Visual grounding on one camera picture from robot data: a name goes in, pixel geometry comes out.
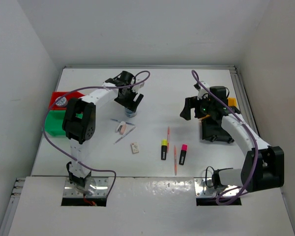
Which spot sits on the green plastic bin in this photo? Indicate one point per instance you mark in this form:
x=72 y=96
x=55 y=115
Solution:
x=53 y=123

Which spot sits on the small white eraser card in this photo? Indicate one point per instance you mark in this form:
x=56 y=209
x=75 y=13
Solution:
x=134 y=148

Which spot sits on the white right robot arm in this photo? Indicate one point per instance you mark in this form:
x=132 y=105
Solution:
x=221 y=121

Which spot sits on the orange pen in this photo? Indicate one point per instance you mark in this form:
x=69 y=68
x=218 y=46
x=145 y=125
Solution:
x=168 y=138
x=175 y=160

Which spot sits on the blue white pen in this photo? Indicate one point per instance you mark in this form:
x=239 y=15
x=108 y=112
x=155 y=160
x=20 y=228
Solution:
x=116 y=120

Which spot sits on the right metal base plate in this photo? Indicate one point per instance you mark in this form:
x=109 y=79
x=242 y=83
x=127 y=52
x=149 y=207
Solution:
x=204 y=189

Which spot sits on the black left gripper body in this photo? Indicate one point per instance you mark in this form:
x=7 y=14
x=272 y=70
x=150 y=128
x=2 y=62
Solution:
x=127 y=100

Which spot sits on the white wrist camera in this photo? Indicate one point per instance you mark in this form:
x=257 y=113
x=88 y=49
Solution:
x=136 y=88
x=201 y=90

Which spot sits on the pink highlighter marker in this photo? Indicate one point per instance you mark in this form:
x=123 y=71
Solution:
x=183 y=152

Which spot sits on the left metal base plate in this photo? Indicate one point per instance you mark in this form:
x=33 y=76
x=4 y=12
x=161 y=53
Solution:
x=95 y=187

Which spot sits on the yellow highlighter marker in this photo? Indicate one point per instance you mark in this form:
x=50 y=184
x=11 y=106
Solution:
x=164 y=146

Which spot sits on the metal base plate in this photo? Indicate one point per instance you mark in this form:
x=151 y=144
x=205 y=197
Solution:
x=204 y=189
x=95 y=187

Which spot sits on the black plastic bin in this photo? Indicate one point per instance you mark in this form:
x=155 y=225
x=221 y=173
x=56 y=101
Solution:
x=211 y=131

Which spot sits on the pink white eraser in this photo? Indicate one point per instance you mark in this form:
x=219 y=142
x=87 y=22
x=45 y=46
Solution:
x=121 y=128

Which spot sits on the grey purple pen lower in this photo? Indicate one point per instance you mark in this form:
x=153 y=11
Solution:
x=124 y=135

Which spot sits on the red plastic bin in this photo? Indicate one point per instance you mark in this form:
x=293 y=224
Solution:
x=59 y=94

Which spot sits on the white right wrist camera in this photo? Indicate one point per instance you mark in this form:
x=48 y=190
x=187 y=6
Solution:
x=201 y=90

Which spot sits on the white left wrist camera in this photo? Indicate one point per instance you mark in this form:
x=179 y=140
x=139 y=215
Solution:
x=136 y=88

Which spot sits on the yellow plastic bin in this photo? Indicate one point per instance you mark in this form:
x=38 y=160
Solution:
x=232 y=102

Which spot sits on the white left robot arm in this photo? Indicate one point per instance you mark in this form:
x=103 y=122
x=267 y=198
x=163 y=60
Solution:
x=80 y=118

